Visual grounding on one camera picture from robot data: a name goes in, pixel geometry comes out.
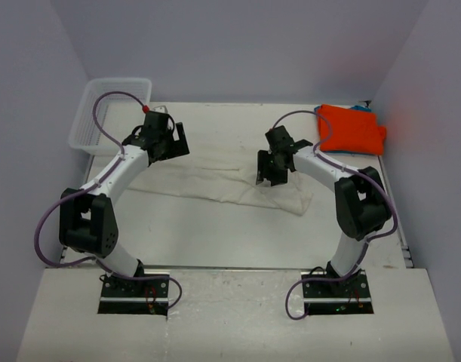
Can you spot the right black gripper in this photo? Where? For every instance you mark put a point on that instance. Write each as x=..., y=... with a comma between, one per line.
x=265, y=172

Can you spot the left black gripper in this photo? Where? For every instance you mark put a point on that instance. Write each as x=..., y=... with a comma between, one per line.
x=173, y=150

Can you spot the white t shirt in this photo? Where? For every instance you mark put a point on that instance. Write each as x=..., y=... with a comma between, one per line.
x=225, y=178

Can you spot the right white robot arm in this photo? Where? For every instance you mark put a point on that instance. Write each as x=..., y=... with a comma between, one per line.
x=361, y=204

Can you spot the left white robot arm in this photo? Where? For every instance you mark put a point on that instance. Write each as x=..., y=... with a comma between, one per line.
x=88, y=223

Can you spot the white plastic basket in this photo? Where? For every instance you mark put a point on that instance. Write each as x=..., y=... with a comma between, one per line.
x=117, y=103

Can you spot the folded orange t shirt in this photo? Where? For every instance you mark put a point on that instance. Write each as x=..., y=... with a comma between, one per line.
x=349, y=130

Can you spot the folded blue t shirt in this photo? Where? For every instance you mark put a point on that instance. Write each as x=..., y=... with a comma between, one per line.
x=361, y=108

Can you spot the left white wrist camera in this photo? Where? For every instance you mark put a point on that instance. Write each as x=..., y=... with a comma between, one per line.
x=161, y=109

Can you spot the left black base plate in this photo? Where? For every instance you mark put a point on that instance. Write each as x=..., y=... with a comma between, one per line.
x=119, y=296

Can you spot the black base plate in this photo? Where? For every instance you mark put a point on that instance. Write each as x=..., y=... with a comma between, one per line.
x=349, y=297
x=119, y=296

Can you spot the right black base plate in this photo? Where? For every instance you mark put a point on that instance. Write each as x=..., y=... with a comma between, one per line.
x=349, y=297

